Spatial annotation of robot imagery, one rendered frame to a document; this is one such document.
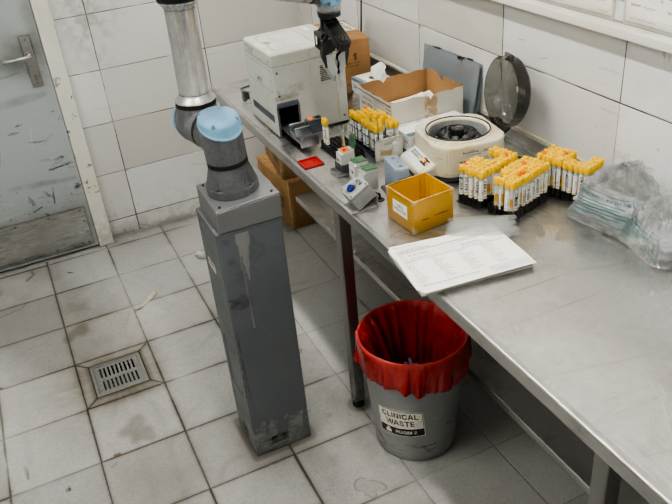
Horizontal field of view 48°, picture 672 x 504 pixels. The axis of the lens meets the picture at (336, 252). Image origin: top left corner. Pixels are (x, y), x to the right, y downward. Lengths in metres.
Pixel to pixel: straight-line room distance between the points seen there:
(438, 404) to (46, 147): 2.30
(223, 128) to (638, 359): 1.17
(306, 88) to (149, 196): 1.63
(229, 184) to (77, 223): 1.98
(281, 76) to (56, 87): 1.43
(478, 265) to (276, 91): 1.09
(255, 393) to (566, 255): 1.10
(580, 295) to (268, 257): 0.91
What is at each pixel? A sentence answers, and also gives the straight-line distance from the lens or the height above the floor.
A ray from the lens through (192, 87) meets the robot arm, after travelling 2.17.
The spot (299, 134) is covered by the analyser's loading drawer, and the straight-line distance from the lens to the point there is 2.59.
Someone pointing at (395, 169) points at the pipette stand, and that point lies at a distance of 2.15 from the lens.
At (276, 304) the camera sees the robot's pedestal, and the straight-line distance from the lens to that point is 2.32.
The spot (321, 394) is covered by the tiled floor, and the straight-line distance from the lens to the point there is 2.85.
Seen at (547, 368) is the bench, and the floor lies 0.88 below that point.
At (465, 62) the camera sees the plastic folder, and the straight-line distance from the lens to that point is 2.70.
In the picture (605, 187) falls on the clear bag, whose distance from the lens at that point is 2.02.
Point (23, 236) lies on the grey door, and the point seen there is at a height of 0.17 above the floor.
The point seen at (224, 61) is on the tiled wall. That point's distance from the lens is 3.97.
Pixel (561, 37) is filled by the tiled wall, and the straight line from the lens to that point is 2.31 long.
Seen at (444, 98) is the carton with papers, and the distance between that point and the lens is 2.61.
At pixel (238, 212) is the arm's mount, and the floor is 0.93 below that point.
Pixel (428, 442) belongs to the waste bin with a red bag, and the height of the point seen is 0.09.
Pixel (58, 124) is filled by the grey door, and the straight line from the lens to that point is 3.82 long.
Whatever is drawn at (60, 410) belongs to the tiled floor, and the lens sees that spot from 3.09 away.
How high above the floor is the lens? 1.90
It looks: 31 degrees down
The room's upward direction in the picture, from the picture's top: 6 degrees counter-clockwise
